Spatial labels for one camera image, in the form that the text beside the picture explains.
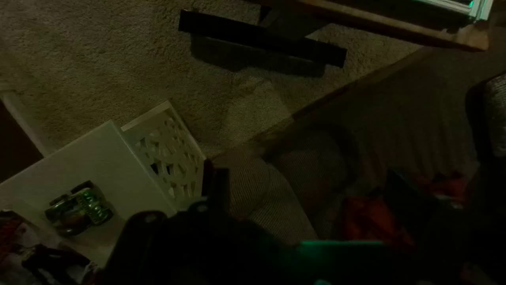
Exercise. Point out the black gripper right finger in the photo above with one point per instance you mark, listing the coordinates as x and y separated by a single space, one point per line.
408 206

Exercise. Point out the dark patterned pillow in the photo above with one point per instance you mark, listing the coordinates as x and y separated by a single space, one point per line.
492 116

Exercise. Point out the green toy car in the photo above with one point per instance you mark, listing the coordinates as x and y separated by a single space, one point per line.
79 211

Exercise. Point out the white perforated plastic crate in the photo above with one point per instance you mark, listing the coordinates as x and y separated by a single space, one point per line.
168 152

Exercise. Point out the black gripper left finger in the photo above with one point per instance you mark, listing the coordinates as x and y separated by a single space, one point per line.
215 184

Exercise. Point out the red cloth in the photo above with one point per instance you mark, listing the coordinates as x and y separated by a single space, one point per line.
369 215

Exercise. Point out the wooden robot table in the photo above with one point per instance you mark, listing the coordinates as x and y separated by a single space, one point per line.
400 24

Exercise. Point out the white shelf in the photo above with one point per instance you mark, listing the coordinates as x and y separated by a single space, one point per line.
100 163

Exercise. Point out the black flat bar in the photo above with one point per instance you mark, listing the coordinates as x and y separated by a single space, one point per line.
258 38

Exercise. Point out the grey sofa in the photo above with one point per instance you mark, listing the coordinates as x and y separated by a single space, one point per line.
400 120

